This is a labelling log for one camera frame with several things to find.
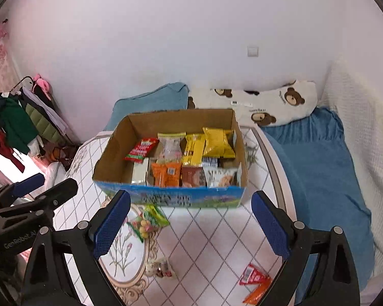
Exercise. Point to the red garment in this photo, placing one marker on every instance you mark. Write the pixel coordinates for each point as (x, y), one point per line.
(9, 154)

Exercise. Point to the large yellow black packet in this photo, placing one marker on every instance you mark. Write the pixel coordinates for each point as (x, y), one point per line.
(193, 148)

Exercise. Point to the small mushroom print packet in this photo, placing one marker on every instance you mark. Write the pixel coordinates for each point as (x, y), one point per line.
(158, 267)

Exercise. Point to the bear print pillow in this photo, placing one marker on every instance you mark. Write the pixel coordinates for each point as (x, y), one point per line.
(274, 102)

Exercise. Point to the long red snack packet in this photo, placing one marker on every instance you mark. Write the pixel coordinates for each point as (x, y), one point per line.
(140, 149)

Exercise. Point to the white wall switch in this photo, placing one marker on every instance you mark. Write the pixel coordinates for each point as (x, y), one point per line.
(252, 51)

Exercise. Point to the white thermometer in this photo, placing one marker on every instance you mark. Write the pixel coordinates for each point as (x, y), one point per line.
(241, 103)

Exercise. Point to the pink plush toy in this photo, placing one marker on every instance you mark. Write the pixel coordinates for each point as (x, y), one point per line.
(41, 83)

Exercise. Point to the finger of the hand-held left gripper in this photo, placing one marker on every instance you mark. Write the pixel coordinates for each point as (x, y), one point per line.
(28, 181)
(60, 189)

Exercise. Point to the long white snack packet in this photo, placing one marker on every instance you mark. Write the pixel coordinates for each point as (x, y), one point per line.
(139, 170)

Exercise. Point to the orange snack packet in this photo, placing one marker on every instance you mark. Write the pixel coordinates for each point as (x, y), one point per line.
(258, 291)
(166, 175)

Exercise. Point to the floral quilted mat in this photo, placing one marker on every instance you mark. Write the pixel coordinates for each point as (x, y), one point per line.
(204, 239)

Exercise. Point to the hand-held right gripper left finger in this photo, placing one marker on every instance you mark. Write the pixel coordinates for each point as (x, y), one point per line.
(110, 223)

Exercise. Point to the printed cardboard box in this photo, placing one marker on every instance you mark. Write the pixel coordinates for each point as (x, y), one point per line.
(115, 153)

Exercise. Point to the clear nut packet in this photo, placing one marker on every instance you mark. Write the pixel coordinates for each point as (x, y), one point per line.
(218, 177)

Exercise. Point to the black clothes rack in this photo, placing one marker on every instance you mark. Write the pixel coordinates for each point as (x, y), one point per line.
(22, 81)

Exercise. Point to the brown snack packet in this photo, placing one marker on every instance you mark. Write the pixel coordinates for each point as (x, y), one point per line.
(193, 177)

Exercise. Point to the blue bed sheet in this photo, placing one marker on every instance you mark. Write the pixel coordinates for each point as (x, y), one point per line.
(322, 178)

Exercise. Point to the white textured blanket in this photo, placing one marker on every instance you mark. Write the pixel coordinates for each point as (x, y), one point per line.
(364, 127)

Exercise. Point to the olive puffer vest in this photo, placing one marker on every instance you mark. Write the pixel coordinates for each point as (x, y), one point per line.
(41, 122)

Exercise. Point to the small red packet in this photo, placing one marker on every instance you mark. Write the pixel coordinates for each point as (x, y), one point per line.
(250, 275)

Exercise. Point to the yellow snack packet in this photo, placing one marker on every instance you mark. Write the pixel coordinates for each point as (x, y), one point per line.
(218, 142)

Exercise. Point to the light purple garment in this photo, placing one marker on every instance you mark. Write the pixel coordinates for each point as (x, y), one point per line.
(56, 114)

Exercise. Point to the blue towel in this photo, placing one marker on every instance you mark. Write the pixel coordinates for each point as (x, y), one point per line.
(146, 105)

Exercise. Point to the green candy packet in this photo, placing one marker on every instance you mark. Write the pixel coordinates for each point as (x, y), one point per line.
(148, 221)

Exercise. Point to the clear bread packet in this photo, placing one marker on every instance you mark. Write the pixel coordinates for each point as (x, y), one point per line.
(171, 146)

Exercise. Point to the brown bag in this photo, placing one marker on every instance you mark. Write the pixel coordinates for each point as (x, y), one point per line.
(60, 154)

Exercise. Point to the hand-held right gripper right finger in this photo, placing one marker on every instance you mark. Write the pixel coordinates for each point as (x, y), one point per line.
(271, 226)

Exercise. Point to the green jacket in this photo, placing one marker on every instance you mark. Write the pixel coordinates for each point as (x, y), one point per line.
(14, 124)

